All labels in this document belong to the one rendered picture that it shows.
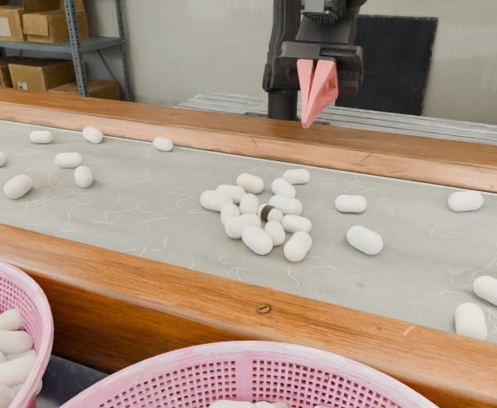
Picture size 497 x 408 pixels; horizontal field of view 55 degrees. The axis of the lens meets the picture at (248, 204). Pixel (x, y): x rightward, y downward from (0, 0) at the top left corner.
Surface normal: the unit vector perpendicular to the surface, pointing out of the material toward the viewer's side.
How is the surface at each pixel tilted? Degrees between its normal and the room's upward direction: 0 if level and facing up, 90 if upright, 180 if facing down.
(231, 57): 90
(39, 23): 80
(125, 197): 0
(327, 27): 41
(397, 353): 0
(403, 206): 0
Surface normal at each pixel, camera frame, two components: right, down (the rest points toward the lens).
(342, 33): -0.24, -0.40
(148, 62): -0.42, 0.42
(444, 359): 0.00, -0.89
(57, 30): 0.86, 0.23
